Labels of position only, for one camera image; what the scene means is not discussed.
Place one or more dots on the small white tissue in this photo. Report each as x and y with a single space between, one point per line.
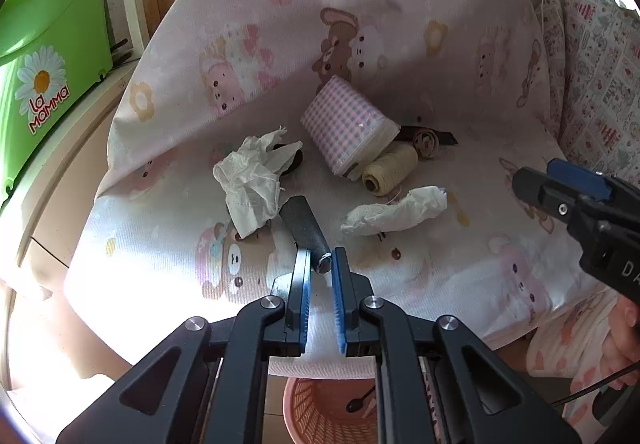
395 214

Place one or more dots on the pink bear printed cloth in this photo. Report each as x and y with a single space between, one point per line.
400 49

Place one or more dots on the patterned patchwork quilt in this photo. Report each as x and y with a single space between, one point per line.
595 74

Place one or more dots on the pink gingham tissue pack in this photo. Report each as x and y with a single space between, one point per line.
340 119

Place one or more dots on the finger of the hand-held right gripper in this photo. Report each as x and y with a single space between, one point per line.
542 194
575 179

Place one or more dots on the green plastic tub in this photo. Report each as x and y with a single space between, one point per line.
55 24

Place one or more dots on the black rods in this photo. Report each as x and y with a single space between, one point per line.
121 55

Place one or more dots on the brown band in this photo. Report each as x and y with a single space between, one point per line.
425 142

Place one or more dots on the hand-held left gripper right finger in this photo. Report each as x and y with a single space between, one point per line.
340 294

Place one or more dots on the black spoon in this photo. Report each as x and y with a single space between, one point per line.
354 405

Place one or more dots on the large white tissue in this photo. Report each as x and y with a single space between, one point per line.
247 184

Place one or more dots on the pink plastic basket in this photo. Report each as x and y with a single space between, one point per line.
310 411

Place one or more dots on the cream thread spool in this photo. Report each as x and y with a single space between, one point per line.
387 169

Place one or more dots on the person's right hand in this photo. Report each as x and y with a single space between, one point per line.
622 339

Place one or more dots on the black flat strip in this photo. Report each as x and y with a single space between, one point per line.
445 138

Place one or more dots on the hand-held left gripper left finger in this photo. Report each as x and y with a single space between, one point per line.
302 286

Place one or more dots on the black round disc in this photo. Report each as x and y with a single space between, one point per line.
296 163

